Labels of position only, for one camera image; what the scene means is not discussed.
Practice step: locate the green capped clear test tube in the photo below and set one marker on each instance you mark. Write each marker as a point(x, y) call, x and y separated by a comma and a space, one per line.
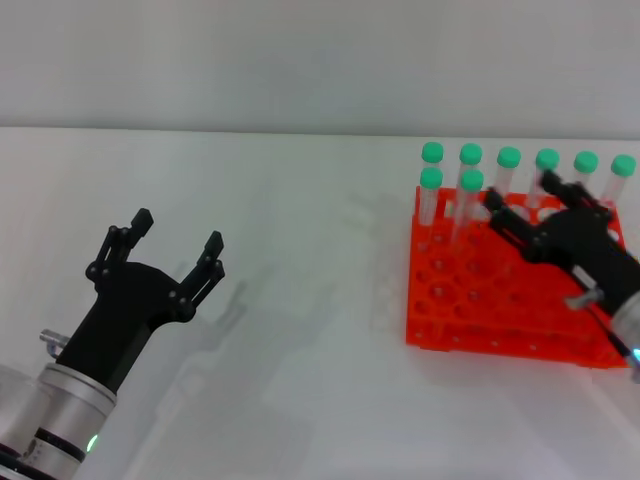
point(585, 161)
point(623, 165)
point(547, 158)
point(470, 153)
point(431, 177)
point(471, 180)
point(509, 156)
point(432, 152)

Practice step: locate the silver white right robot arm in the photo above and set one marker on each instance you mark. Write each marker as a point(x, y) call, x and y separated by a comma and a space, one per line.
point(631, 325)

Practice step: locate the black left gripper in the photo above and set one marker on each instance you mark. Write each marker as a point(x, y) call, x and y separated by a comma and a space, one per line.
point(130, 310)

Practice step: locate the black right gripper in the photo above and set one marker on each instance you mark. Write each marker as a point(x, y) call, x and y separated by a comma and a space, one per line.
point(590, 245)

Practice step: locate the orange test tube rack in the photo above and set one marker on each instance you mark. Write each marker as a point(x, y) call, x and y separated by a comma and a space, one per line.
point(460, 300)

